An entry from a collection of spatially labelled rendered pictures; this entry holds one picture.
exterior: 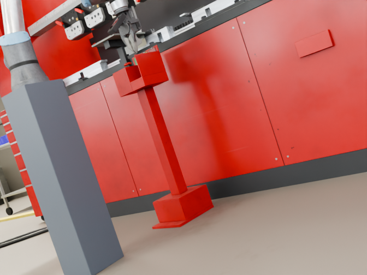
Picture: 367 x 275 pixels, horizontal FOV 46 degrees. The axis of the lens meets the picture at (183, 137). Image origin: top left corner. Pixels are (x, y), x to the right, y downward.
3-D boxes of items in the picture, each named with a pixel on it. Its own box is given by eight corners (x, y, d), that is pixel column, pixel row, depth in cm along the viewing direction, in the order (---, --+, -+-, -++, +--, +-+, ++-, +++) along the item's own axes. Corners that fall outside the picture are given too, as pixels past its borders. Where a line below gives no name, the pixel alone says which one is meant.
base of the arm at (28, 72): (25, 84, 166) (16, 60, 165) (5, 96, 175) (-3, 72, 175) (57, 79, 177) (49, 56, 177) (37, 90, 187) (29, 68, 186)
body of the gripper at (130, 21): (143, 29, 208) (133, 5, 207) (130, 33, 202) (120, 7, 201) (134, 35, 214) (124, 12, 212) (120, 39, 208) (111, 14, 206)
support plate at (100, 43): (92, 47, 240) (91, 45, 240) (123, 45, 261) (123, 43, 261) (113, 35, 229) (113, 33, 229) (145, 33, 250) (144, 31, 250)
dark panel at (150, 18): (109, 84, 345) (91, 30, 343) (111, 83, 346) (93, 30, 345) (228, 30, 277) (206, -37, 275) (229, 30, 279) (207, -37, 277)
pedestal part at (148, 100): (171, 195, 216) (136, 91, 213) (179, 191, 220) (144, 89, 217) (179, 194, 211) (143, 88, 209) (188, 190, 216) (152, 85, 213)
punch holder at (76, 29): (68, 41, 282) (59, 16, 281) (78, 40, 289) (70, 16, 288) (83, 32, 273) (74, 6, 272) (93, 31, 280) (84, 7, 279)
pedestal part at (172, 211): (152, 229, 212) (144, 205, 212) (186, 209, 230) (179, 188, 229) (180, 227, 198) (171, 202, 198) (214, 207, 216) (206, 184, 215)
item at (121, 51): (116, 80, 238) (102, 42, 237) (132, 77, 250) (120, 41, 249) (120, 78, 236) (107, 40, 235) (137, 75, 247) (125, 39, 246)
